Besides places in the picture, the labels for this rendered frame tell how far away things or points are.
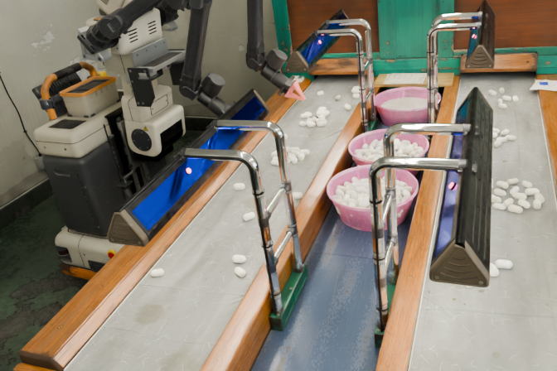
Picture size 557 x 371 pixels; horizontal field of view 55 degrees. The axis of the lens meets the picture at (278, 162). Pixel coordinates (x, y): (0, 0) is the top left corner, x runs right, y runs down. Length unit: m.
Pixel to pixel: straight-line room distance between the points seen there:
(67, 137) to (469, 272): 1.86
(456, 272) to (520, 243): 0.65
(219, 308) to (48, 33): 2.82
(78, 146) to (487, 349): 1.77
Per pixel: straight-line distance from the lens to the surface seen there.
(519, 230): 1.47
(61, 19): 3.89
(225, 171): 1.81
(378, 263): 1.08
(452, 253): 0.77
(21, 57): 3.67
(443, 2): 2.43
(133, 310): 1.34
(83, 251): 2.63
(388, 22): 2.47
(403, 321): 1.15
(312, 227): 1.51
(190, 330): 1.24
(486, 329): 1.18
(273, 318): 1.25
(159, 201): 1.02
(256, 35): 2.16
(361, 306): 1.31
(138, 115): 2.27
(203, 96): 1.97
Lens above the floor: 1.55
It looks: 26 degrees down
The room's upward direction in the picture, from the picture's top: 8 degrees counter-clockwise
